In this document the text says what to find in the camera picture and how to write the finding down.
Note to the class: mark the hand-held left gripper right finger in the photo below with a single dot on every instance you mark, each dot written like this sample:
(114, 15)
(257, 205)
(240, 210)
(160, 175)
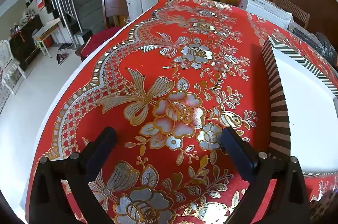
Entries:
(237, 152)

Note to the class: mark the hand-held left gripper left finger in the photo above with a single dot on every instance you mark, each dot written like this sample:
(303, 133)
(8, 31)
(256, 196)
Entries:
(101, 150)

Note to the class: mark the striped-edge white tray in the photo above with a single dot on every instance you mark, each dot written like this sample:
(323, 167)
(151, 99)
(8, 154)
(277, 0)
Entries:
(303, 107)

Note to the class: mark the pair of shoes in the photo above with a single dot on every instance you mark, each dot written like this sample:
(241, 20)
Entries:
(62, 58)

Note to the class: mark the dark grey slipper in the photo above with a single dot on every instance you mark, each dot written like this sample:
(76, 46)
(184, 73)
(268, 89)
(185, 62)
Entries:
(66, 46)

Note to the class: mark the grey patterned rug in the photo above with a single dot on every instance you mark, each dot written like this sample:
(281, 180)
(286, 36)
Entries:
(4, 101)

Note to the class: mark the dark red cushioned seat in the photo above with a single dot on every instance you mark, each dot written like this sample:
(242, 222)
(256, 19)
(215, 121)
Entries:
(97, 39)

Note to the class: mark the small red box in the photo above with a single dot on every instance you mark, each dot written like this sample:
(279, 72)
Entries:
(48, 41)

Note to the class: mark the red floral tablecloth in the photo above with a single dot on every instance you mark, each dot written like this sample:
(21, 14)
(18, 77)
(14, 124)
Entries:
(148, 36)

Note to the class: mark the dark wooden cabinet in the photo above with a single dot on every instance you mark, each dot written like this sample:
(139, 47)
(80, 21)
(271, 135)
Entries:
(23, 46)

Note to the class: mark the small white desk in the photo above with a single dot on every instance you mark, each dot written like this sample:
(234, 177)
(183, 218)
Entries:
(46, 28)

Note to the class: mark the dark plastic-wrapped package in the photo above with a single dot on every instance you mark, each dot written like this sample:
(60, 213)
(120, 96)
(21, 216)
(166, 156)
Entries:
(306, 37)

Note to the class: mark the white ornate chair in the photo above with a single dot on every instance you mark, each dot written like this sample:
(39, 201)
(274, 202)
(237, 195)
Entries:
(5, 54)

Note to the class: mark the black plastic bag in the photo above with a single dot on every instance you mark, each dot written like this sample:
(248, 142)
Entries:
(327, 46)

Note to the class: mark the white cardboard box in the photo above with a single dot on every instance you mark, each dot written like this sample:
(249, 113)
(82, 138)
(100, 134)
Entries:
(269, 12)

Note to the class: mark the brown wooden chair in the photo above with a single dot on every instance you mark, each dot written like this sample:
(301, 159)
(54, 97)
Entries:
(113, 2)

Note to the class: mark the grey staircase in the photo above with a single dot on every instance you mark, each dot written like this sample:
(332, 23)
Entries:
(84, 2)

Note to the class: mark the pile of assorted clutter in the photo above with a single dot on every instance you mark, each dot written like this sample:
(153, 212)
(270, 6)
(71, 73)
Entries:
(26, 16)

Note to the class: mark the slatted wooden chair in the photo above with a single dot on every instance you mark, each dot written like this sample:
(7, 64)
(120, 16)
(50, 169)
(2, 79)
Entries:
(287, 6)

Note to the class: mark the round brown table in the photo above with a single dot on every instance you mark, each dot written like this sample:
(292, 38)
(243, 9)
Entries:
(317, 9)

